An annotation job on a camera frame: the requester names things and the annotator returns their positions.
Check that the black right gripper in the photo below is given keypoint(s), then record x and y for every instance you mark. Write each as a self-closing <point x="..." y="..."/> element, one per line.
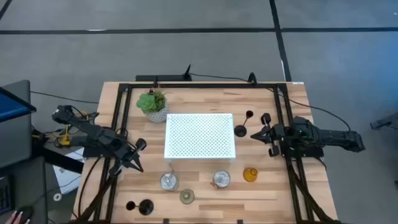
<point x="276" y="137"/>

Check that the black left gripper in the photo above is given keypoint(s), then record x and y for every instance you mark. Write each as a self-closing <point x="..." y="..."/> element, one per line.
<point x="128" y="154"/>

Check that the black candlestick holder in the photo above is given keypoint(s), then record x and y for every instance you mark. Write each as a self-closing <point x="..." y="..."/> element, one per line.
<point x="240" y="131"/>
<point x="146" y="207"/>

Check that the tin candle with green label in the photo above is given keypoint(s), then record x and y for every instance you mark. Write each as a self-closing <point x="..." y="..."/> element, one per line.
<point x="169" y="182"/>

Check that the amber glass candle holder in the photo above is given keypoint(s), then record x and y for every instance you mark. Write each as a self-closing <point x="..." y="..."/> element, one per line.
<point x="249" y="175"/>

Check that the tin candle with orange tag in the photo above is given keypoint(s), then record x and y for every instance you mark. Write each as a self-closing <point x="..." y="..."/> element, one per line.
<point x="221" y="179"/>

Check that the clear ribbed glass candle holder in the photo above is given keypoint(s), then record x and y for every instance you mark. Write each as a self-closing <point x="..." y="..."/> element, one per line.
<point x="186" y="196"/>

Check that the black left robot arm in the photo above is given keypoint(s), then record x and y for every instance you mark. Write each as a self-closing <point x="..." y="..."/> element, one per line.
<point x="93" y="132"/>

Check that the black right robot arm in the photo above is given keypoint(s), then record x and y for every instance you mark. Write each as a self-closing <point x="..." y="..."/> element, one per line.
<point x="335" y="139"/>

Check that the succulent in patterned pot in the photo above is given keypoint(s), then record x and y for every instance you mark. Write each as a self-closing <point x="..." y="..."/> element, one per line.
<point x="150" y="102"/>

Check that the white perforated metal shelf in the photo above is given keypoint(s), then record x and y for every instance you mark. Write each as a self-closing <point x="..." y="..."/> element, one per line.
<point x="199" y="137"/>

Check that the white paper sheet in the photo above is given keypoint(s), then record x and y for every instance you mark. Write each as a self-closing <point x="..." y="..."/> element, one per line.
<point x="66" y="180"/>

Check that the yellow clamp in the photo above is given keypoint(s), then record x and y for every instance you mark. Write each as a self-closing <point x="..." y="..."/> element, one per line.
<point x="66" y="140"/>

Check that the black table support beam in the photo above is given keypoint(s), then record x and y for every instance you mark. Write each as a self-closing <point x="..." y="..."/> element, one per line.
<point x="62" y="160"/>

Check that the white tape roll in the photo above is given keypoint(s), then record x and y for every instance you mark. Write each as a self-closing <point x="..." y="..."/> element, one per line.
<point x="57" y="193"/>

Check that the black box with antenna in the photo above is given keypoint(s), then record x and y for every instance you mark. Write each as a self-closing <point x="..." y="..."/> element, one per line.
<point x="161" y="78"/>

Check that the dark grey desk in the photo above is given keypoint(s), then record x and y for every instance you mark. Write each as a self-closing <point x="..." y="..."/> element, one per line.
<point x="31" y="186"/>

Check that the black computer mouse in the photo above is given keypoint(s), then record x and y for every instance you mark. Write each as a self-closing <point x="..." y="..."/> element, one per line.
<point x="27" y="212"/>

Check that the black floor stand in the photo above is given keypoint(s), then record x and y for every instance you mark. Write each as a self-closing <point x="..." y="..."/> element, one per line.
<point x="382" y="124"/>

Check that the black keyboard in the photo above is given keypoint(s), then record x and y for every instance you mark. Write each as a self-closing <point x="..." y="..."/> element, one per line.
<point x="5" y="196"/>

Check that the person's hand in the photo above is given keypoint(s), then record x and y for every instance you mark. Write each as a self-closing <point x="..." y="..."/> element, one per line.
<point x="14" y="220"/>

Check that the monitor with blue screen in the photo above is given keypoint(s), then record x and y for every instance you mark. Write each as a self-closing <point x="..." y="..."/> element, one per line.
<point x="12" y="105"/>

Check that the black aluminium table frame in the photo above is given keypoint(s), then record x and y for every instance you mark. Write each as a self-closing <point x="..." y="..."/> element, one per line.
<point x="202" y="85"/>

